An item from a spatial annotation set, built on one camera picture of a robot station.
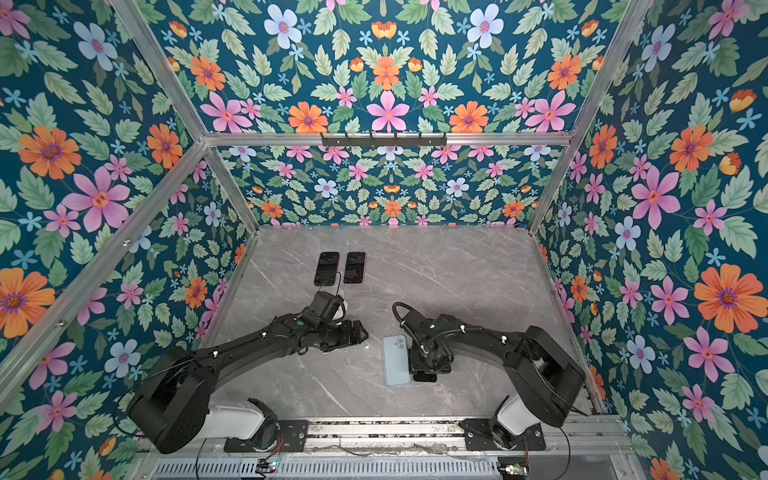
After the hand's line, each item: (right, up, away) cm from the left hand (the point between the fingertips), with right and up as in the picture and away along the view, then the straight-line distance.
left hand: (363, 333), depth 84 cm
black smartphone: (+16, -11, -4) cm, 20 cm away
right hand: (+16, -10, 0) cm, 19 cm away
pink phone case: (-6, +17, +21) cm, 28 cm away
